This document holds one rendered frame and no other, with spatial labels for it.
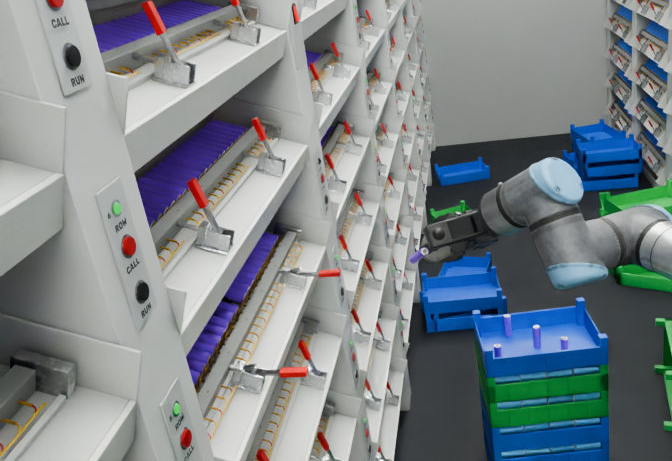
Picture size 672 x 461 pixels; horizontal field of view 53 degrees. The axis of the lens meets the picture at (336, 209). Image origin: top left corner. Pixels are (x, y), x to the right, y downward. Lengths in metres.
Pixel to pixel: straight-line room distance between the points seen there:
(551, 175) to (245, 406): 0.62
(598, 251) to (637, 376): 1.34
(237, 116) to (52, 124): 0.73
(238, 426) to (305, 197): 0.51
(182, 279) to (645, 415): 1.81
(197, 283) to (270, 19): 0.55
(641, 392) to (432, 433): 0.68
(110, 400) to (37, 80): 0.26
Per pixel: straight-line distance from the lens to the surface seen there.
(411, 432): 2.27
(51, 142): 0.52
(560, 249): 1.17
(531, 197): 1.19
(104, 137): 0.57
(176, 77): 0.76
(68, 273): 0.56
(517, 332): 1.96
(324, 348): 1.32
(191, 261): 0.79
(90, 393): 0.61
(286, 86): 1.18
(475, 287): 2.84
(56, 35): 0.54
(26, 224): 0.49
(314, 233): 1.26
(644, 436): 2.27
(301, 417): 1.16
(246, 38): 1.00
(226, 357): 0.91
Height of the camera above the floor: 1.47
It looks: 21 degrees down
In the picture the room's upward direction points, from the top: 10 degrees counter-clockwise
